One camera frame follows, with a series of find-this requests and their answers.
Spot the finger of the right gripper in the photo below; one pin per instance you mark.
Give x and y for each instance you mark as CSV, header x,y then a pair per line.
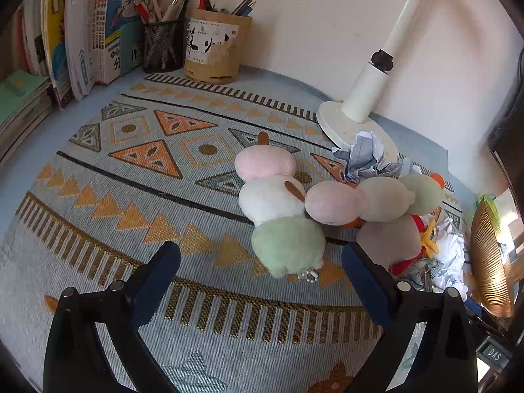
x,y
472,308

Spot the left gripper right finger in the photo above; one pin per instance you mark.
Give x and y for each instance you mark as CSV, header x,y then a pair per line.
x,y
445,360

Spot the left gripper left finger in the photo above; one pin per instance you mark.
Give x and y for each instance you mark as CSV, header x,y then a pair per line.
x,y
75,360

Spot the paper ball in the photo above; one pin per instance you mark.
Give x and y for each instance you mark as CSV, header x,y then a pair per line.
x,y
448,264

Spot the white chicken plush toy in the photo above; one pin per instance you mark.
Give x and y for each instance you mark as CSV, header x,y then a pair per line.
x,y
397,245

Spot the three-ball dango plush faces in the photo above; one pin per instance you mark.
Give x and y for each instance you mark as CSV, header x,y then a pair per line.
x,y
377,199

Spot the three-ball dango plush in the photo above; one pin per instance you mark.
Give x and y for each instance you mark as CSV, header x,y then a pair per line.
x,y
284,239

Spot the gold ribbed bowl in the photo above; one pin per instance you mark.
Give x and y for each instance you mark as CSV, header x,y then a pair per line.
x,y
488,264

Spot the green tissue pack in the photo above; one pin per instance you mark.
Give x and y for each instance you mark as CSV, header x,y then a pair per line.
x,y
489,201

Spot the small orange tangerine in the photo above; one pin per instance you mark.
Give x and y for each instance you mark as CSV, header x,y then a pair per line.
x,y
438,179

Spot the large orange tangerine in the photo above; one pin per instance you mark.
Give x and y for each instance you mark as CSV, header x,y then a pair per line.
x,y
356,223

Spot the crumpled paper near lamp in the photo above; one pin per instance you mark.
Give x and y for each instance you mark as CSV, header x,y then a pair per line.
x,y
366,159

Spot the patterned woven table mat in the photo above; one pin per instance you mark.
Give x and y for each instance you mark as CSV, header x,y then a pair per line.
x,y
154,164

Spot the white desk lamp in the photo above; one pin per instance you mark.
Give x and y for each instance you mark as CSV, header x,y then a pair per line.
x,y
342,121

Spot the green book stack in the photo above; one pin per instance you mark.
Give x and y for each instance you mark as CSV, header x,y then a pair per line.
x,y
25,102

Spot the black mesh pen holder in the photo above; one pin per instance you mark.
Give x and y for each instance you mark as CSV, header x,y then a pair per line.
x,y
164,46

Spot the brown paper pen holder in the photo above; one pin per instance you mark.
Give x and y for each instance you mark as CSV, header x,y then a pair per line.
x,y
215,42

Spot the yellow cover book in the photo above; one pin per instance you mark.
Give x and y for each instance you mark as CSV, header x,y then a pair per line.
x,y
53,34

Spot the black wall television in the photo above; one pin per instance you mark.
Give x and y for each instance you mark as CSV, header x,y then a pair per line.
x,y
506,141

